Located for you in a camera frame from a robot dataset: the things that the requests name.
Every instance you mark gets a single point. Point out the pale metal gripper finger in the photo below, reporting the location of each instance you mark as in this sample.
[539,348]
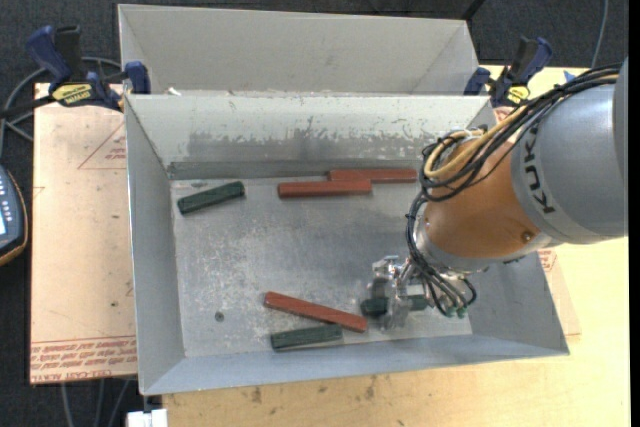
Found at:
[377,291]
[396,315]

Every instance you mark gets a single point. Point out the red-brown flat block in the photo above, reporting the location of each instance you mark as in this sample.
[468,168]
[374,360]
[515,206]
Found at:
[325,189]
[375,175]
[315,311]

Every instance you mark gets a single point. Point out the dark green flat block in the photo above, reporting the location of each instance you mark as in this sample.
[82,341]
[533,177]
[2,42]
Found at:
[211,197]
[306,337]

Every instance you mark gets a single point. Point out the grey metal bin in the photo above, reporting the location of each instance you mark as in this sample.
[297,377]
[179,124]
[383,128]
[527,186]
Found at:
[280,260]

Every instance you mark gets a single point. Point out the brown cardboard board, red print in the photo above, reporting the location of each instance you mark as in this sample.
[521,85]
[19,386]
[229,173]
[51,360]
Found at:
[80,235]

